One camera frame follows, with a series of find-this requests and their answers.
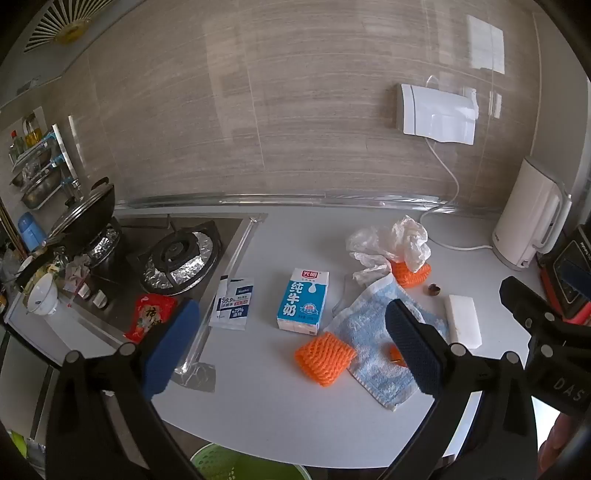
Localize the gas stove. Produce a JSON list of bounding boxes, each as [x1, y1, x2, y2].
[[60, 215, 269, 352]]

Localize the orange foam fruit net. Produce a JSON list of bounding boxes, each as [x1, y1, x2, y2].
[[294, 331, 357, 387], [392, 259, 432, 289]]

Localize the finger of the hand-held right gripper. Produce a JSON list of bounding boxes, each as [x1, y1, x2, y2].
[[500, 276, 566, 334]]

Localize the clear acrylic edge strip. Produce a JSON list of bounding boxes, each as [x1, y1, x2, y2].
[[178, 213, 269, 374]]

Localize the white power cable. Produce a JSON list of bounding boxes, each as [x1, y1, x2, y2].
[[418, 74, 495, 252]]

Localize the red snack packet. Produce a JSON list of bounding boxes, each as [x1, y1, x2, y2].
[[122, 293, 178, 344]]

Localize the white sponge block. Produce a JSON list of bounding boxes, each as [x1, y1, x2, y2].
[[444, 294, 483, 349]]

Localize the green plastic trash bin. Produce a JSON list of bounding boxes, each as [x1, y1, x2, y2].
[[190, 442, 310, 480]]

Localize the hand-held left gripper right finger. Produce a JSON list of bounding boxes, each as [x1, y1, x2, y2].
[[379, 299, 539, 480]]

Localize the crumpled dirty cloth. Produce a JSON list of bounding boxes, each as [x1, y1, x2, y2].
[[62, 258, 93, 289]]

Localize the white blue wipes packet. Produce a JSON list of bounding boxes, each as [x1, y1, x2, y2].
[[209, 275, 254, 332]]

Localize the white electric kettle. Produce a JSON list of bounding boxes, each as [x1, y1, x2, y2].
[[491, 156, 573, 272]]

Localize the range hood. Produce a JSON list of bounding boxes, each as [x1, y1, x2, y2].
[[0, 0, 139, 109]]

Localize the foil burner liner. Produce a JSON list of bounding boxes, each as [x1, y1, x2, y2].
[[139, 220, 225, 296], [85, 226, 123, 269]]

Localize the blue white milk carton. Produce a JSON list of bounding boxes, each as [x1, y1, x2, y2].
[[276, 268, 331, 337]]

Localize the black wok with lid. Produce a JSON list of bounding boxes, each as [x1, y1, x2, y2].
[[46, 178, 118, 259]]

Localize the blue patterned towel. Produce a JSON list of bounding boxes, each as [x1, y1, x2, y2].
[[330, 277, 450, 411]]

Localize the white plastic bag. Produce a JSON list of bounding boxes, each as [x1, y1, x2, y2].
[[346, 215, 431, 282]]

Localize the metal wall rack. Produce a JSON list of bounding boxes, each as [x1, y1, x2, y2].
[[7, 113, 81, 208]]

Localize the white wall socket box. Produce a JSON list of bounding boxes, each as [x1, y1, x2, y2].
[[394, 83, 478, 146]]

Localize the foil piece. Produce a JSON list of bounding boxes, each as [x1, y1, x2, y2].
[[171, 360, 217, 393]]

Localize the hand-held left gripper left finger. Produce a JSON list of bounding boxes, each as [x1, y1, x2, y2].
[[44, 299, 208, 480]]

